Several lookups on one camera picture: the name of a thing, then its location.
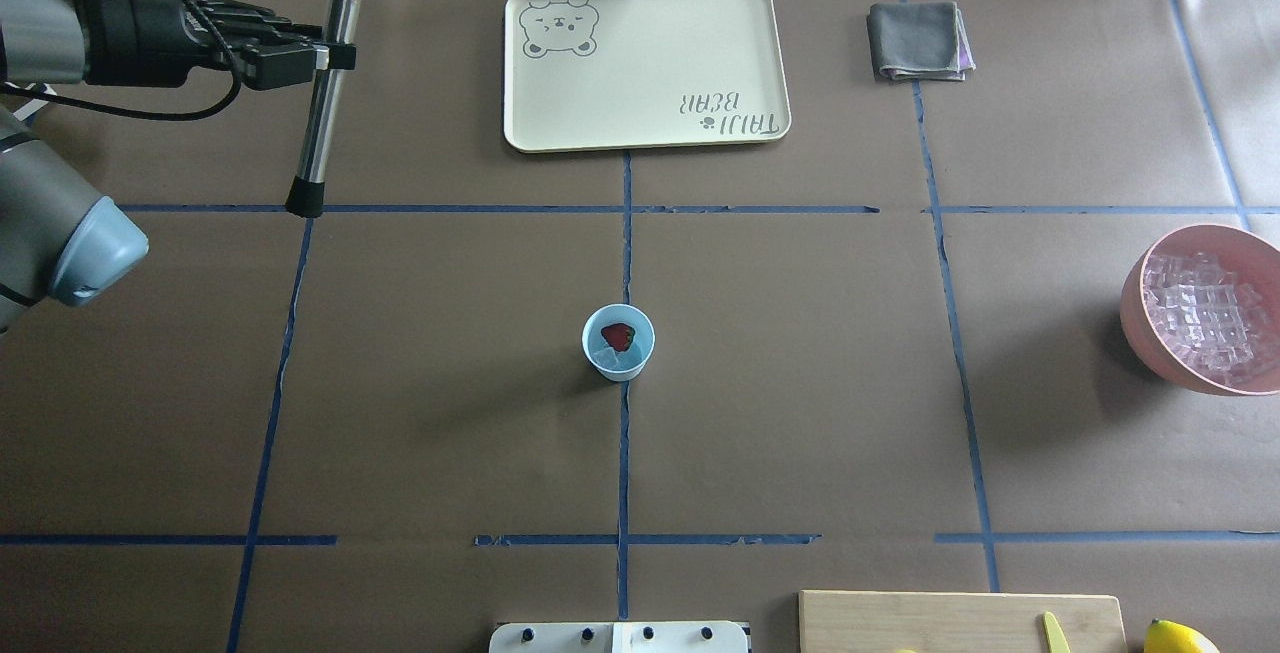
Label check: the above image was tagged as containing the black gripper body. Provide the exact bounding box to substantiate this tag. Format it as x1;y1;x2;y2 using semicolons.
84;0;276;91

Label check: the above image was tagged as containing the red strawberry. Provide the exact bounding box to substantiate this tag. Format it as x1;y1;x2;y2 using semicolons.
600;321;636;353

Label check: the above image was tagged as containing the steel muddler with black tip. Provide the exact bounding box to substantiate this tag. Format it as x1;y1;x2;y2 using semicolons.
285;0;360;219

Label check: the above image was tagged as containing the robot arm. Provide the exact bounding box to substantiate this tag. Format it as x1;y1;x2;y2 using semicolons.
3;0;360;329

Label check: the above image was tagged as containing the light blue cup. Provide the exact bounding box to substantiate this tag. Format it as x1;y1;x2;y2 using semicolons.
580;303;657;382

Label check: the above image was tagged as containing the ice cube in cup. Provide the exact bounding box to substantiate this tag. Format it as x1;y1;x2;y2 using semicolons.
590;348;646;382

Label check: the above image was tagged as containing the pile of clear ice cubes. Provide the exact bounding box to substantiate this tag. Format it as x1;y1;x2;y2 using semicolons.
1140;251;1279;387

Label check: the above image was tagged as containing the cream bear tray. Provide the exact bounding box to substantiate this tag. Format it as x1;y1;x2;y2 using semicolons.
503;0;792;152

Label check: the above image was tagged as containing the grey folded cloth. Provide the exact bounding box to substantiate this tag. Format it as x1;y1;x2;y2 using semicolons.
867;1;977;82

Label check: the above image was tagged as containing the wooden cutting board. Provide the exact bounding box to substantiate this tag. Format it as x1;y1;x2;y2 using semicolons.
797;590;1129;652

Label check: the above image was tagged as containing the pink bowl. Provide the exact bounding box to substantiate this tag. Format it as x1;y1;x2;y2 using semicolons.
1120;223;1277;397

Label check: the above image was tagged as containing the yellow plastic knife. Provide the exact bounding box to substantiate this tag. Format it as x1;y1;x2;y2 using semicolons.
1041;611;1071;653

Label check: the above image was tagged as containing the yellow lemon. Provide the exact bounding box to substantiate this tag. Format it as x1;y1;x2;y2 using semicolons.
1142;618;1220;653

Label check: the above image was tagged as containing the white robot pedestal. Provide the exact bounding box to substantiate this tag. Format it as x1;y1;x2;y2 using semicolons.
488;620;753;652

